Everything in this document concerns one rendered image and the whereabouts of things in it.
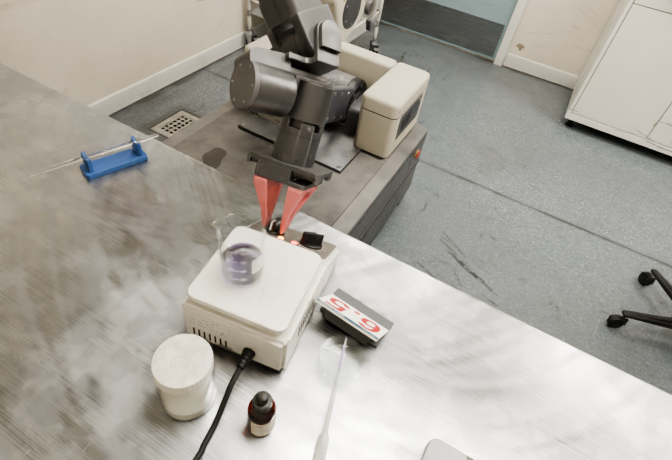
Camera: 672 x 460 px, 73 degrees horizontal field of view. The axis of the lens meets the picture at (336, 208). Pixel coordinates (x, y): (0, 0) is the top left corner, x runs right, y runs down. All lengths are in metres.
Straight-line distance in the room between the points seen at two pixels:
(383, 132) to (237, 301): 1.04
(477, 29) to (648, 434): 2.96
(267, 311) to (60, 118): 0.61
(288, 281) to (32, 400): 0.29
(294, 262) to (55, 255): 0.34
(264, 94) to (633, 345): 1.63
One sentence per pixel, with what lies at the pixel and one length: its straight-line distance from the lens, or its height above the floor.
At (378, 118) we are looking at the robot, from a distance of 1.45.
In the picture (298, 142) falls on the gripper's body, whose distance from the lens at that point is 0.58.
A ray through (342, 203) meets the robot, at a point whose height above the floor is 0.36.
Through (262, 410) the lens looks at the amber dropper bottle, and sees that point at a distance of 0.49.
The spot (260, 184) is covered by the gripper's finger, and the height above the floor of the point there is 0.87.
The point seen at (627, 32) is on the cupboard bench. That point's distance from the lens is 2.73.
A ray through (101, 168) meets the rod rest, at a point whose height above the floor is 0.76.
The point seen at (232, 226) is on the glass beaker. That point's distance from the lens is 0.52.
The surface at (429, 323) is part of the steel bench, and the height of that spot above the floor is 0.75.
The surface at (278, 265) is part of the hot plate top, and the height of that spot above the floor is 0.84.
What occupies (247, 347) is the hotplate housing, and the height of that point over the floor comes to 0.79.
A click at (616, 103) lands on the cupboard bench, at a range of 2.85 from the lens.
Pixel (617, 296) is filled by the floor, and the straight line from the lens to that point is 2.03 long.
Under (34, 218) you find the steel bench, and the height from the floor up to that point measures 0.75.
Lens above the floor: 1.26
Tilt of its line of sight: 43 degrees down
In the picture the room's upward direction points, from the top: 10 degrees clockwise
